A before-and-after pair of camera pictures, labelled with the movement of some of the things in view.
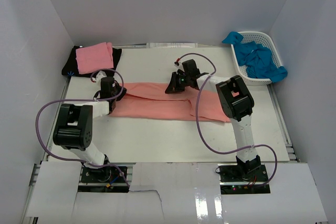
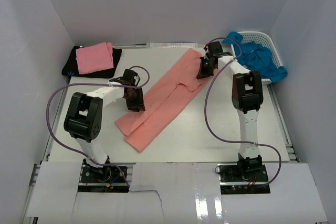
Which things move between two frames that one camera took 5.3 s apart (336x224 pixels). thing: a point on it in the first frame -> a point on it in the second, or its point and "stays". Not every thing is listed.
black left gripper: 122,94 -> 139,102
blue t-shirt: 259,61 stays
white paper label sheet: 171,45 stays
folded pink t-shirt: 95,57 stays
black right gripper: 173,87 -> 203,74
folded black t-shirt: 71,66 stays
